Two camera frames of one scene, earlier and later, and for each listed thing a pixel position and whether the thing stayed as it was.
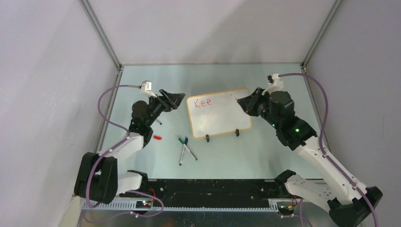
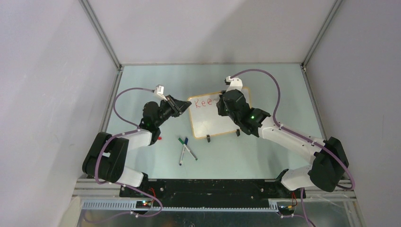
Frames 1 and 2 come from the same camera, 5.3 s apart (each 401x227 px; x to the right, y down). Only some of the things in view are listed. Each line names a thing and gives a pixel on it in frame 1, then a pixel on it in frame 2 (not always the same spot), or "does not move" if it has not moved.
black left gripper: [169, 101] -> [177, 106]
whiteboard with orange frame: [218, 112] does not move
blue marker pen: [186, 141] does not move
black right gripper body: [264, 112] -> [223, 109]
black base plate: [209, 190] does not move
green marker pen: [187, 149] does not move
